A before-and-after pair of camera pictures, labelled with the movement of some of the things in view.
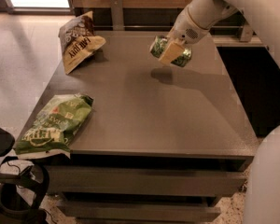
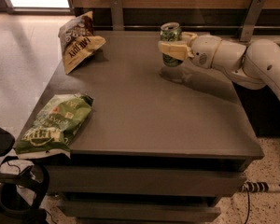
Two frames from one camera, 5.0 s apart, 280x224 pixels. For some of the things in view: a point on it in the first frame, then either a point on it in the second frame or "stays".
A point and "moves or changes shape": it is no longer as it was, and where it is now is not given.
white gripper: [186, 29] → [204, 50]
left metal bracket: [117, 13] stays
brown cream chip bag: [78, 42] stays
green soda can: [160, 44] moves or changes shape
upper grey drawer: [144, 180] stays
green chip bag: [54, 125] stays
